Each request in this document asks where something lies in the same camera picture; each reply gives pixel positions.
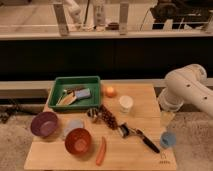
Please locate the blue small cup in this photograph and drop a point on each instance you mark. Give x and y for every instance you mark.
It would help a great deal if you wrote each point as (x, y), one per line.
(167, 139)

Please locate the blue sponge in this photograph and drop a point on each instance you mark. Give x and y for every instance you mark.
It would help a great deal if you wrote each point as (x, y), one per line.
(83, 94)

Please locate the orange round fruit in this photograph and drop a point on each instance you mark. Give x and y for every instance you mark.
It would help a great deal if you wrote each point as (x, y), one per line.
(110, 92)

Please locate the brown dark utensil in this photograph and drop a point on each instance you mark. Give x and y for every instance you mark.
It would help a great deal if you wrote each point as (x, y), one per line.
(75, 89)

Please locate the white cup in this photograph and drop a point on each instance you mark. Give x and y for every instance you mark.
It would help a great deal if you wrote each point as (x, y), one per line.
(126, 103)

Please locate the yellow banana toy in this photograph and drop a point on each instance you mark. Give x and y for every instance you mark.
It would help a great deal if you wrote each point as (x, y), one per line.
(67, 100)

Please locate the green plastic tray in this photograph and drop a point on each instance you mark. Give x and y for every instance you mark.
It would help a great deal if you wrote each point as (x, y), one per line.
(58, 92)

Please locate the orange bowl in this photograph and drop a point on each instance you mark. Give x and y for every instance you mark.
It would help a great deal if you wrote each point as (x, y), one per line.
(78, 141)

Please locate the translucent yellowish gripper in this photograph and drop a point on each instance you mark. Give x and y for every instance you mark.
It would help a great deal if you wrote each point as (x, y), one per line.
(166, 118)

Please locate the orange carrot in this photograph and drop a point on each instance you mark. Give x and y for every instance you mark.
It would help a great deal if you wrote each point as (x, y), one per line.
(101, 153)

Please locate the striped small ball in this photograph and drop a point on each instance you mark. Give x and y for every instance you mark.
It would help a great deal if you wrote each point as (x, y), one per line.
(93, 114)

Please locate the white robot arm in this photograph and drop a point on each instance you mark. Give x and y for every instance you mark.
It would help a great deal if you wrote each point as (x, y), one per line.
(185, 85)

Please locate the wooden board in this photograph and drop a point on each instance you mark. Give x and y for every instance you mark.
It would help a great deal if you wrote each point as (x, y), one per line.
(129, 154)

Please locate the purple bowl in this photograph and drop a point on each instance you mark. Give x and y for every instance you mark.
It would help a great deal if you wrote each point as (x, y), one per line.
(44, 124)

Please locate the dark grape bunch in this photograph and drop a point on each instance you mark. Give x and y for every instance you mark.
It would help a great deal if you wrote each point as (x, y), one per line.
(108, 118)

